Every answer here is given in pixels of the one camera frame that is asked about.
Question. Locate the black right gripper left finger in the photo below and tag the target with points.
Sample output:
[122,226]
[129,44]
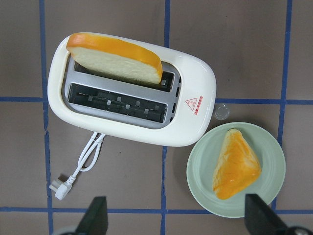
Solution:
[95,220]

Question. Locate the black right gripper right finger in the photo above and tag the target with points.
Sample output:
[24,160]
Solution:
[260,219]

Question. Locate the white two-slot toaster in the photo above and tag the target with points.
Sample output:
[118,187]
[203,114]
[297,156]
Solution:
[175,112]

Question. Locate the bread slice in toaster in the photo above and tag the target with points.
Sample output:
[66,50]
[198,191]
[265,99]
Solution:
[115,58]

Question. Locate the light green plate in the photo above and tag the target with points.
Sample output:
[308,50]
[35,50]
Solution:
[204,157]

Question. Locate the triangular toast on plate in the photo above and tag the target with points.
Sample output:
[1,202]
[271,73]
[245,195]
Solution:
[237,168]

